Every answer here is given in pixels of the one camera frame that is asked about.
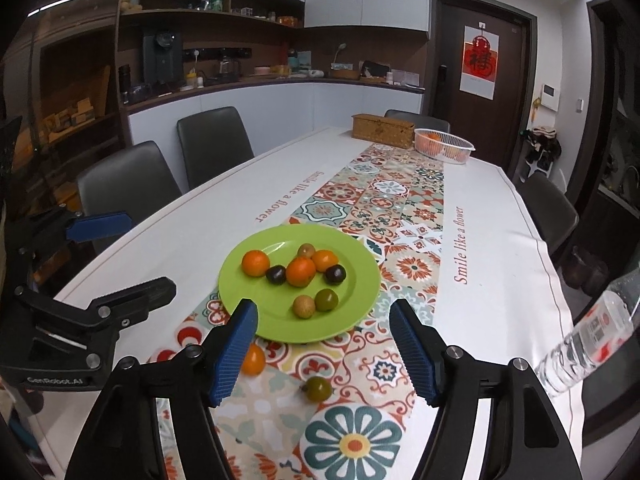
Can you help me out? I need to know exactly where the round orange mandarin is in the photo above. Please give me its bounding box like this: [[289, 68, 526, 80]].
[[241, 250, 271, 278]]

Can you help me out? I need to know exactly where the dark plum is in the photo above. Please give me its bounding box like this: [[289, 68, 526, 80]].
[[265, 264, 286, 285], [323, 264, 346, 285]]

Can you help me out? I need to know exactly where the tan longan fruit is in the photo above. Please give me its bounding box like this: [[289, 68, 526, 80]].
[[292, 295, 316, 320]]

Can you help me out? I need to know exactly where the large orange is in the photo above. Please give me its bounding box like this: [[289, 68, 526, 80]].
[[286, 257, 317, 288]]

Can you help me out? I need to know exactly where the large green tomato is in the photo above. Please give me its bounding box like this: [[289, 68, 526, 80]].
[[314, 288, 340, 312]]

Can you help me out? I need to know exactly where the grey chair near left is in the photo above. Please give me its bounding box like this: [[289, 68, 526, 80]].
[[77, 141, 181, 226]]

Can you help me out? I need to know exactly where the clear water bottle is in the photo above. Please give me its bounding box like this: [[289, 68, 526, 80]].
[[536, 269, 639, 399]]

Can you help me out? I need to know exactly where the oval orange kumquat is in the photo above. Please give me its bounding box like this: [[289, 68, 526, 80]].
[[241, 344, 266, 376]]

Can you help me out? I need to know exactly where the black coffee machine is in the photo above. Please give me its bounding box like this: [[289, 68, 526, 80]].
[[142, 32, 183, 94]]

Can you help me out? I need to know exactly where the green tomato on plate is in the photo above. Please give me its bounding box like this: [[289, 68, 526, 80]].
[[297, 243, 316, 258]]

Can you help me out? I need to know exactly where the small green tomato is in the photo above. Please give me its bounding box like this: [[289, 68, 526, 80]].
[[300, 376, 333, 403]]

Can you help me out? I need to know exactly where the orange kumquat on plate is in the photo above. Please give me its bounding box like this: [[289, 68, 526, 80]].
[[311, 249, 338, 273]]

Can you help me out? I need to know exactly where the green plate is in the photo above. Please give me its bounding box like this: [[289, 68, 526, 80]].
[[218, 224, 381, 344]]

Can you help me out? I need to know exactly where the grey chair right side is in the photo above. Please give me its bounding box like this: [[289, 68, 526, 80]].
[[518, 172, 579, 256]]

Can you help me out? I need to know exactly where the patterned table runner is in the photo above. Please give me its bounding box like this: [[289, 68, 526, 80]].
[[176, 144, 444, 479]]

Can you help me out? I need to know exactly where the wicker tissue box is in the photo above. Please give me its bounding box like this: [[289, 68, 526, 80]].
[[352, 114, 416, 150]]

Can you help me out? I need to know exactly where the white fruit basket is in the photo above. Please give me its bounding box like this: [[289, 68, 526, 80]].
[[413, 128, 475, 165]]

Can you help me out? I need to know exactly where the dark wooden door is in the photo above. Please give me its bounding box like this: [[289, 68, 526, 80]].
[[425, 0, 538, 170]]

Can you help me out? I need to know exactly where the red poster on door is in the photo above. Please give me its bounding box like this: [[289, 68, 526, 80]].
[[459, 26, 500, 101]]

